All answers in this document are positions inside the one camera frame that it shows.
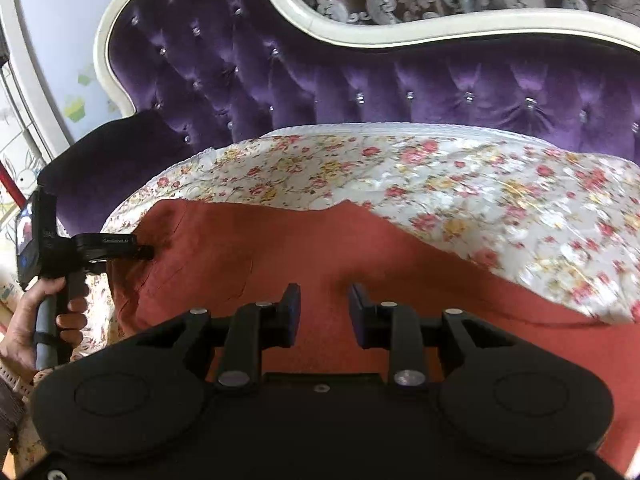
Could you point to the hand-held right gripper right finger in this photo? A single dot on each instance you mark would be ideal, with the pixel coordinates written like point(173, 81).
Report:
point(359, 315)

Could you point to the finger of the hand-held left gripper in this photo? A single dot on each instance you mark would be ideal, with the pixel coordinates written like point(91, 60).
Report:
point(117, 247)

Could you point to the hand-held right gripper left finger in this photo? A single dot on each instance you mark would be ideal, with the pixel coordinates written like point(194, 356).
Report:
point(290, 315)

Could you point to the terracotta red pants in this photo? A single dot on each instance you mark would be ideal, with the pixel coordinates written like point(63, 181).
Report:
point(300, 250)

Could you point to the person's left forearm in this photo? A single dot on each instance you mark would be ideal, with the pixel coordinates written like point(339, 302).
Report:
point(11, 410)

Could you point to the person's left hand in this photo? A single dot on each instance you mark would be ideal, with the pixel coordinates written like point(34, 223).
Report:
point(20, 330)

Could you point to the red stick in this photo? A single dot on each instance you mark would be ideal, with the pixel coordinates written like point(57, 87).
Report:
point(11, 182)

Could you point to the floral bed sheet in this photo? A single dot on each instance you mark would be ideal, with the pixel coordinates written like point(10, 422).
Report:
point(450, 185)

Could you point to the rabbit wall sticker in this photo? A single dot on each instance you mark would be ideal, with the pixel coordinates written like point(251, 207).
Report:
point(25, 180)

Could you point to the green cupcake wall sticker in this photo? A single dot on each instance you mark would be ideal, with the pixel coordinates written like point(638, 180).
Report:
point(79, 102)

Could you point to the purple tufted sofa white frame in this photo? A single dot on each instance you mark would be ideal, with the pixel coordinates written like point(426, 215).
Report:
point(300, 90)

